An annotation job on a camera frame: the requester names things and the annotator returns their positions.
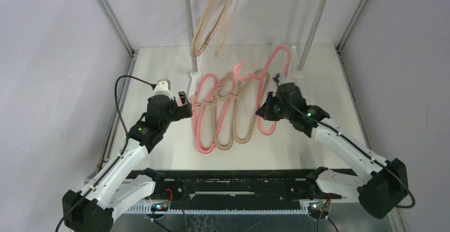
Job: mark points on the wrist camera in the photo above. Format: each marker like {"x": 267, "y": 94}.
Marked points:
{"x": 163, "y": 87}
{"x": 280, "y": 80}

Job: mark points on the grey rack pole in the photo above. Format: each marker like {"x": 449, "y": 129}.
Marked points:
{"x": 311, "y": 36}
{"x": 189, "y": 20}

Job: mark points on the left grey rack pole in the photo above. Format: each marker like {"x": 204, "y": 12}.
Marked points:
{"x": 189, "y": 20}

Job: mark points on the right grey rack pole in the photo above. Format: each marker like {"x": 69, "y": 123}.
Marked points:
{"x": 311, "y": 36}

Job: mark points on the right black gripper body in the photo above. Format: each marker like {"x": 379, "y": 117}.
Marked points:
{"x": 271, "y": 106}

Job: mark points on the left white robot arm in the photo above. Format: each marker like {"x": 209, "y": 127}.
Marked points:
{"x": 99, "y": 203}

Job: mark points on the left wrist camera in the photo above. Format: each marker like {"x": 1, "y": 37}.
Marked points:
{"x": 163, "y": 87}

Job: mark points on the beige hanger middle table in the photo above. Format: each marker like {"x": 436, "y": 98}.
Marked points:
{"x": 254, "y": 121}

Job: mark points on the left circuit board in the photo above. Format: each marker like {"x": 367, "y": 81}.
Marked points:
{"x": 158, "y": 210}

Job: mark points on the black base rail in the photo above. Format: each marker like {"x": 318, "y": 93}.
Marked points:
{"x": 238, "y": 190}

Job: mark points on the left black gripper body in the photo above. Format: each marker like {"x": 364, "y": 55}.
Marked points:
{"x": 176, "y": 113}

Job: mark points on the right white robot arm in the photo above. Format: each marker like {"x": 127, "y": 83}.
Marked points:
{"x": 378, "y": 184}

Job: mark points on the circuit board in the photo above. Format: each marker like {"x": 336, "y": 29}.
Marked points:
{"x": 320, "y": 211}
{"x": 158, "y": 210}

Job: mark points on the right aluminium frame post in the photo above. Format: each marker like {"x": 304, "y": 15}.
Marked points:
{"x": 351, "y": 25}

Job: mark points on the aluminium frame post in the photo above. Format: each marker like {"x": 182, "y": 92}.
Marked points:
{"x": 116, "y": 26}
{"x": 351, "y": 25}

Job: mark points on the left aluminium frame post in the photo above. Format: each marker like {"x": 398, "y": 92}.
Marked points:
{"x": 116, "y": 26}

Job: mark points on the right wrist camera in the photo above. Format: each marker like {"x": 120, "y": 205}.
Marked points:
{"x": 280, "y": 80}

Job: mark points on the right white rack foot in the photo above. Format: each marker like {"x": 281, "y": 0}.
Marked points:
{"x": 295, "y": 61}

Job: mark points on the right circuit board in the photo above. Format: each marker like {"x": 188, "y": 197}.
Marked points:
{"x": 320, "y": 211}

